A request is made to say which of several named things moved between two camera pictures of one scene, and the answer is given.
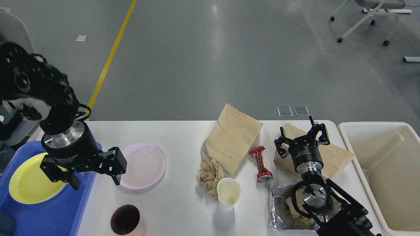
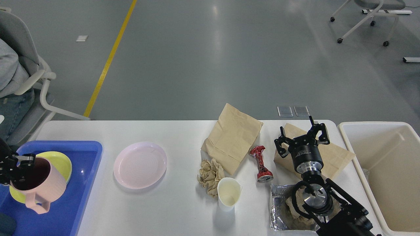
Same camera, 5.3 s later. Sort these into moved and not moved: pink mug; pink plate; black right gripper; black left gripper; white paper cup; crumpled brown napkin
Moved: pink mug; black left gripper
Not moved: pink plate; black right gripper; white paper cup; crumpled brown napkin
